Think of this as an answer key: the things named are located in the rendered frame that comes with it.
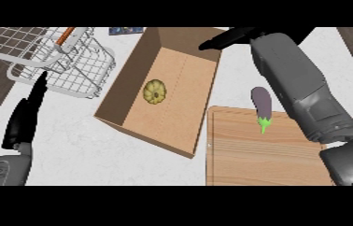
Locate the purple eggplant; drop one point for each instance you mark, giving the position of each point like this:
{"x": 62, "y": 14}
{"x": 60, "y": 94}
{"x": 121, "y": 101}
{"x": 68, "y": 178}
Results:
{"x": 261, "y": 103}

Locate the wooden cutting board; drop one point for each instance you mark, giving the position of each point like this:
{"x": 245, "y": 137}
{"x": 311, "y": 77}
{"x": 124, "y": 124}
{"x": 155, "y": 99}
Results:
{"x": 261, "y": 155}

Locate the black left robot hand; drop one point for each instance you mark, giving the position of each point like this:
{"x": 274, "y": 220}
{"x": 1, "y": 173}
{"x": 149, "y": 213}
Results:
{"x": 23, "y": 117}

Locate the dark blue flat object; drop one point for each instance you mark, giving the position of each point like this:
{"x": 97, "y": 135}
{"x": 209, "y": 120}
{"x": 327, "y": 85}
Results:
{"x": 124, "y": 30}

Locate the orange carrot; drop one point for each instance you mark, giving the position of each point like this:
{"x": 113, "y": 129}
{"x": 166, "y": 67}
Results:
{"x": 65, "y": 36}

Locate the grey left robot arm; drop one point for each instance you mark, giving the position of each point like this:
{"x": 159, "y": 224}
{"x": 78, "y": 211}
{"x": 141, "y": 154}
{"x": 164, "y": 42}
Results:
{"x": 11, "y": 169}

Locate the brown cardboard box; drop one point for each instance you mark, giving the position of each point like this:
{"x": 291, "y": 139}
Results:
{"x": 169, "y": 89}

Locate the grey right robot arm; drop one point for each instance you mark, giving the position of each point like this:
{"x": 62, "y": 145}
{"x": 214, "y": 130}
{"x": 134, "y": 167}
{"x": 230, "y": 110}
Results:
{"x": 298, "y": 86}

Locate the dark brown wooden panel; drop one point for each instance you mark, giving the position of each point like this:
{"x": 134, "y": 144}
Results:
{"x": 345, "y": 38}

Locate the yellow squash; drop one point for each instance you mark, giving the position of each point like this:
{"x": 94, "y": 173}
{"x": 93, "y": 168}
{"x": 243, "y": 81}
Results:
{"x": 153, "y": 92}

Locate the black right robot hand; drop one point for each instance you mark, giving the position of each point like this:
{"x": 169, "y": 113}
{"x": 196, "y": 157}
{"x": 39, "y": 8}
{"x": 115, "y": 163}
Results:
{"x": 237, "y": 35}

